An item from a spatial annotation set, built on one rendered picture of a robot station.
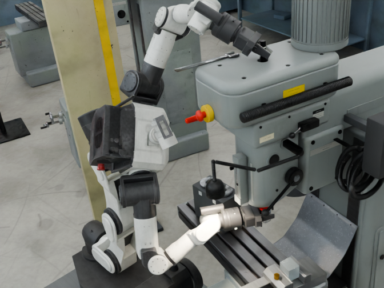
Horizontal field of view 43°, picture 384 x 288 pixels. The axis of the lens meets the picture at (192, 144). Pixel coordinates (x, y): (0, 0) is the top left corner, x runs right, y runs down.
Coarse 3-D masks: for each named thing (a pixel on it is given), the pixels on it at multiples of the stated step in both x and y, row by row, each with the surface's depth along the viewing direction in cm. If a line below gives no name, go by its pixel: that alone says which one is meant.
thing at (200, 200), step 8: (208, 176) 247; (200, 184) 239; (224, 184) 240; (200, 192) 238; (232, 192) 232; (200, 200) 241; (208, 200) 235; (216, 200) 230; (224, 200) 228; (232, 200) 230; (224, 208) 229; (224, 232) 235
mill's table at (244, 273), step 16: (192, 208) 258; (192, 224) 248; (208, 240) 235; (224, 240) 233; (240, 240) 232; (256, 240) 232; (224, 256) 223; (240, 256) 222; (256, 256) 222; (272, 256) 223; (240, 272) 214; (256, 272) 213
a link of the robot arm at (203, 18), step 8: (200, 8) 160; (208, 8) 160; (216, 8) 163; (200, 16) 164; (208, 16) 160; (216, 16) 160; (224, 16) 163; (192, 24) 164; (200, 24) 164; (208, 24) 164; (216, 24) 162; (224, 24) 162; (200, 32) 165; (216, 32) 164
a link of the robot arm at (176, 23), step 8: (168, 8) 188; (176, 8) 181; (184, 8) 176; (168, 16) 184; (176, 16) 180; (184, 16) 175; (168, 24) 186; (176, 24) 186; (184, 24) 188; (176, 32) 189; (184, 32) 189
